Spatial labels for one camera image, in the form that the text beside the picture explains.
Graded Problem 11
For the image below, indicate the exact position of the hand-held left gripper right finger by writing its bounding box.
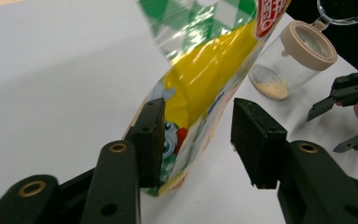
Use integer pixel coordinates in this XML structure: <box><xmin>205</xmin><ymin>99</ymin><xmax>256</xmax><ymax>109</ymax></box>
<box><xmin>230</xmin><ymin>97</ymin><xmax>358</xmax><ymax>224</ymax></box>

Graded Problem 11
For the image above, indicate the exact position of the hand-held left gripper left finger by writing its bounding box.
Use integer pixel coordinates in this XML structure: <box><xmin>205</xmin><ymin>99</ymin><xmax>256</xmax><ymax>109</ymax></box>
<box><xmin>80</xmin><ymin>97</ymin><xmax>166</xmax><ymax>224</ymax></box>

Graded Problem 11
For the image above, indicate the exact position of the glass jar with beige lid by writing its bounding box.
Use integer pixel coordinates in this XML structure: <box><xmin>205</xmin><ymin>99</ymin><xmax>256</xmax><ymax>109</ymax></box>
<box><xmin>248</xmin><ymin>0</ymin><xmax>358</xmax><ymax>102</ymax></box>

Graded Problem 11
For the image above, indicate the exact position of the yellow green seasoning pouch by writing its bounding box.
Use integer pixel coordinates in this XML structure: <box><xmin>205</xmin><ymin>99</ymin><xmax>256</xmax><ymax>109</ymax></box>
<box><xmin>122</xmin><ymin>0</ymin><xmax>293</xmax><ymax>198</ymax></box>

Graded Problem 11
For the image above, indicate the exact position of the pale yellow seasoning powder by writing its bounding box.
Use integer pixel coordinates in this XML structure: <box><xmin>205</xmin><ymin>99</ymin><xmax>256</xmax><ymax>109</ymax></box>
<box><xmin>256</xmin><ymin>76</ymin><xmax>290</xmax><ymax>101</ymax></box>

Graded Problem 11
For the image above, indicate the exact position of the white cloth mat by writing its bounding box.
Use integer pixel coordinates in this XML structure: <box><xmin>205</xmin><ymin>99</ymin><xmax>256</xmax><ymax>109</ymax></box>
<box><xmin>0</xmin><ymin>0</ymin><xmax>358</xmax><ymax>224</ymax></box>

